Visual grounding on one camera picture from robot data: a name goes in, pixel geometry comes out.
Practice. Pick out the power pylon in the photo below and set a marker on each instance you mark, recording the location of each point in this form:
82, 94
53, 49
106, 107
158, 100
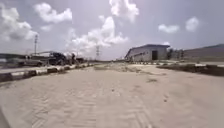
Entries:
97, 53
36, 45

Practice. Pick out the brick paved ground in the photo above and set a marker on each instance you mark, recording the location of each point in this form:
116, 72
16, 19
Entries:
110, 96

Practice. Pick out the grey building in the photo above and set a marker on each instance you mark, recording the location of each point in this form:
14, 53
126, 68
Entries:
146, 53

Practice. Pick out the dark vehicle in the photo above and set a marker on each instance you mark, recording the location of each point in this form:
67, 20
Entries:
57, 58

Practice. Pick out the black and white kerb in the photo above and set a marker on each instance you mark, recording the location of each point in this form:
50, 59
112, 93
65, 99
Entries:
193, 68
33, 72

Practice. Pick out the pale pickup vehicle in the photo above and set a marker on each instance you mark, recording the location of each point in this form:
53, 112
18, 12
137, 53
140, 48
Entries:
31, 61

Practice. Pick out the long grey-green bank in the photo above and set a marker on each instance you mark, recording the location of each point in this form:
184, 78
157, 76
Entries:
205, 53

